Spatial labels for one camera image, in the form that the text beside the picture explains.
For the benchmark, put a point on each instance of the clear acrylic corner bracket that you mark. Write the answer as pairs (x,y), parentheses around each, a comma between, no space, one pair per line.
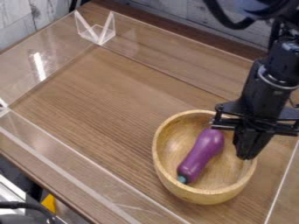
(99,34)

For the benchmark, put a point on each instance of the purple toy eggplant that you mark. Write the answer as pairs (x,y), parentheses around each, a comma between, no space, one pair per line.
(208,147)

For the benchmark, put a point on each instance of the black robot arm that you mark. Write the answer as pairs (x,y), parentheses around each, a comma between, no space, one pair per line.
(284,12)

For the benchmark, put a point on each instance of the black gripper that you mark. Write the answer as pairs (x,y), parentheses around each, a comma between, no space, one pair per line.
(258,115)

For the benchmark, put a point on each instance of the brown wooden bowl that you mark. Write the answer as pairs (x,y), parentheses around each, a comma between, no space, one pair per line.
(226,174)

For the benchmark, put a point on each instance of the clear acrylic wall panel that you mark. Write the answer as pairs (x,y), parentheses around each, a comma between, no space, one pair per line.
(87,150)

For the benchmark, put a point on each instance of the yellow black device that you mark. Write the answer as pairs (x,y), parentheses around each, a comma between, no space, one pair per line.
(58,208)

